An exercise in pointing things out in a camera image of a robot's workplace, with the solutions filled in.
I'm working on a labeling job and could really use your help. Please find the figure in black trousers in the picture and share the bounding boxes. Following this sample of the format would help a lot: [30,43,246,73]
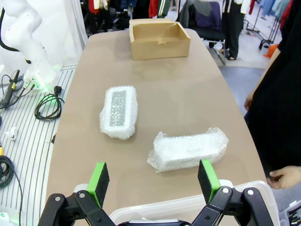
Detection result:
[222,0,246,61]

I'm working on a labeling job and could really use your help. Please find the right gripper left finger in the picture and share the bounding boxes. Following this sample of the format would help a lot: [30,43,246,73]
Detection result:
[37,161,116,226]

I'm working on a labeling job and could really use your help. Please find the clear plastic container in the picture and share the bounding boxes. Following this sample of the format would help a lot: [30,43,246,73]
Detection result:
[109,179,282,226]

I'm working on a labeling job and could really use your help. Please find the person's right forearm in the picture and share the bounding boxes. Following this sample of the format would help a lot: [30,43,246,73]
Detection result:
[248,48,282,96]

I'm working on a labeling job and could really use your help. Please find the small white plastic part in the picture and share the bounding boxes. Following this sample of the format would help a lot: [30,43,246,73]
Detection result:
[5,127,19,141]

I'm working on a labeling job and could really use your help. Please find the bubble-wrapped clock fully white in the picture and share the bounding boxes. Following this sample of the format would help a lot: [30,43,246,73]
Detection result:
[147,127,230,173]

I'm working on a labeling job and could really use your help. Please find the black office chair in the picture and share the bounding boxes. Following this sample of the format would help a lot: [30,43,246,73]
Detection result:
[187,0,227,44]

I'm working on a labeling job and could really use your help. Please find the black metal clothing rack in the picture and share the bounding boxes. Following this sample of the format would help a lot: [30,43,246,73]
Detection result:
[244,6,283,50]

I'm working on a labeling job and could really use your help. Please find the bubble-wrapped clock showing grey face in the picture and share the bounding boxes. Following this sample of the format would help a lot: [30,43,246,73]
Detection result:
[99,85,138,140]

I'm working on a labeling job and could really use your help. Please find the black cable bundle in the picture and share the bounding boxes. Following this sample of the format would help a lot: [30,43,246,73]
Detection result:
[0,154,24,226]

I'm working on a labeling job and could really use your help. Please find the coiled black power cable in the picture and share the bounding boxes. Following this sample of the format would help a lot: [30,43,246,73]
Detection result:
[34,85,65,121]

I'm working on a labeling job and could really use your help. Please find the black connector cables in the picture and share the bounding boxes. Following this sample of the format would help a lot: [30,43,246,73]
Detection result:
[0,69,36,109]

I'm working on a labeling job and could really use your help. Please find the person's black sweater body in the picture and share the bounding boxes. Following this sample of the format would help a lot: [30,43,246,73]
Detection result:
[243,0,301,182]

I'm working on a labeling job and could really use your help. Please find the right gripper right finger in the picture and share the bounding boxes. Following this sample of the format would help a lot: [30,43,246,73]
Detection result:
[191,159,275,226]

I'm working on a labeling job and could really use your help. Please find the orange cloth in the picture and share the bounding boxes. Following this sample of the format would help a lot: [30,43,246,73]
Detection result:
[263,43,281,59]

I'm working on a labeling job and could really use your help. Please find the person's left hand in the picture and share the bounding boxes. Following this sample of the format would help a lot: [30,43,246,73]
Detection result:
[266,164,301,190]

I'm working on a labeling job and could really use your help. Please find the ribbed aluminium base platform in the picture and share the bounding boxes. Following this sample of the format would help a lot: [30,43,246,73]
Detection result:
[0,65,79,226]

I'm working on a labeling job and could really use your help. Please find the open brown cardboard box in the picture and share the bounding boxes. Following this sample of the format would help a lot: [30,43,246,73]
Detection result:
[128,18,191,61]

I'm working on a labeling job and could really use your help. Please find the person's right hand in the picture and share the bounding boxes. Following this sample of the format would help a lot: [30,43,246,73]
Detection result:
[244,90,256,112]

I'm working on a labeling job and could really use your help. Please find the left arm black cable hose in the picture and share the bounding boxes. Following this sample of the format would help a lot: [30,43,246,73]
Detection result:
[0,8,21,52]

